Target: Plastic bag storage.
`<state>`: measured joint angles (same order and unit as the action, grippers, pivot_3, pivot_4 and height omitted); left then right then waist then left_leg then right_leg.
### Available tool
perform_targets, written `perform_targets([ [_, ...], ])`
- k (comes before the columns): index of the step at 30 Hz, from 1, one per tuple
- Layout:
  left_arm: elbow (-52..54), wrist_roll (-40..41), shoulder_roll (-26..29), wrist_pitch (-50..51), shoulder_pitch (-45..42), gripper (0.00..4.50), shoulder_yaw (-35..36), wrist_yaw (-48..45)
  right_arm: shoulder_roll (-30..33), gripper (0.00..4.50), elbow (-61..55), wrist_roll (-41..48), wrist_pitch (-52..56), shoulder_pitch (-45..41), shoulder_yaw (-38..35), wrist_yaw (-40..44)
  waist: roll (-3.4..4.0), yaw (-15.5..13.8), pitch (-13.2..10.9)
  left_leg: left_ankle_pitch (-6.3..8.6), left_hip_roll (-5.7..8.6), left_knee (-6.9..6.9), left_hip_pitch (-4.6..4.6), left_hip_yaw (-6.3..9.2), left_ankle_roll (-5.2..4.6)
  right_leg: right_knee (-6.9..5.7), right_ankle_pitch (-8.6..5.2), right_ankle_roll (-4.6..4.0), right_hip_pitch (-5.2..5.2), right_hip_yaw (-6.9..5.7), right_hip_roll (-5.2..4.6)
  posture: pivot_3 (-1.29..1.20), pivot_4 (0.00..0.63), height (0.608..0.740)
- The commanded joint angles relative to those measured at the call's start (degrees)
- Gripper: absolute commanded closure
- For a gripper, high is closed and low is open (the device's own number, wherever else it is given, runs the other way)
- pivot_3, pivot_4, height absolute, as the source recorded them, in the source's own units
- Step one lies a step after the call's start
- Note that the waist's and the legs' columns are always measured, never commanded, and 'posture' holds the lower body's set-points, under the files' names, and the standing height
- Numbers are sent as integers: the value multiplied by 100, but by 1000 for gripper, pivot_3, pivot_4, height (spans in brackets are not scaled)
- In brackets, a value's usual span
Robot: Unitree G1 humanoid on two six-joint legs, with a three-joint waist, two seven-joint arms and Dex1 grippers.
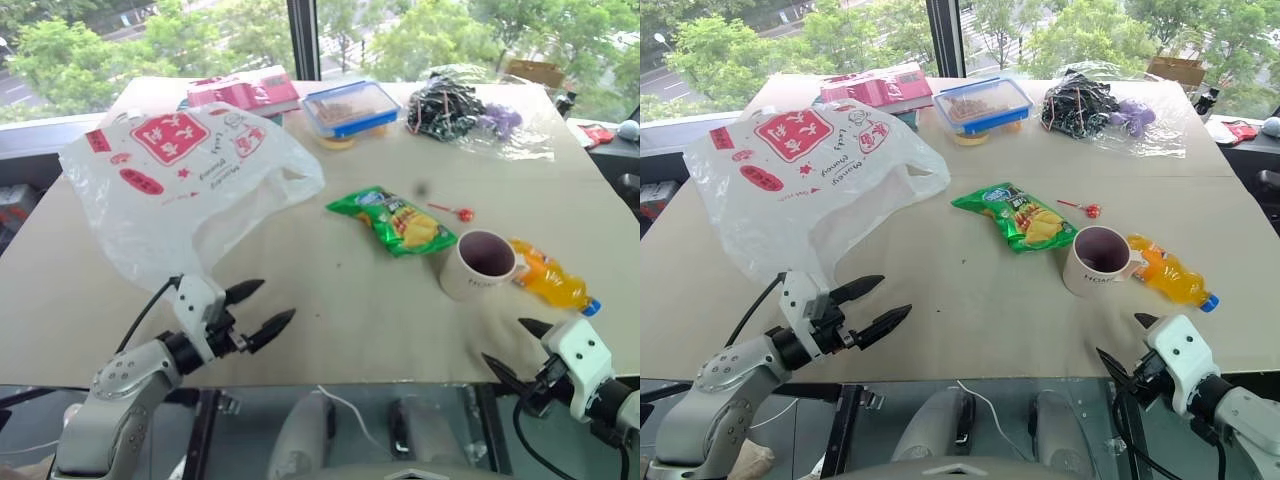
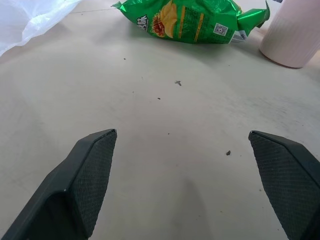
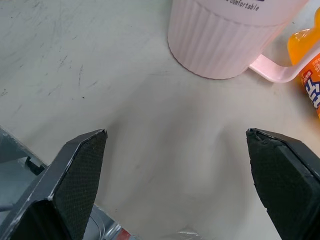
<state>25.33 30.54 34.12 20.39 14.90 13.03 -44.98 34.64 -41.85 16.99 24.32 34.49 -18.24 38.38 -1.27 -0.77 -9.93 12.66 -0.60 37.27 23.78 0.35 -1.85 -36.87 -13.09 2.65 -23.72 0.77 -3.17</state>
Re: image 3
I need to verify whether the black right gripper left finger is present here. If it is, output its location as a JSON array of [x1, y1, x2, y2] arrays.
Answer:
[[0, 128, 108, 240]]

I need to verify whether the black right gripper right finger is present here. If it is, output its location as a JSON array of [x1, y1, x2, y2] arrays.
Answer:
[[245, 127, 320, 240]]

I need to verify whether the orange soda bottle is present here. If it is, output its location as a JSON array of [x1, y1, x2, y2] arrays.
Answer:
[[286, 6, 320, 127]]

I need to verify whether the pink ribbed cup with handle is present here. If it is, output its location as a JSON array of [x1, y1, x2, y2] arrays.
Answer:
[[166, 0, 320, 83]]

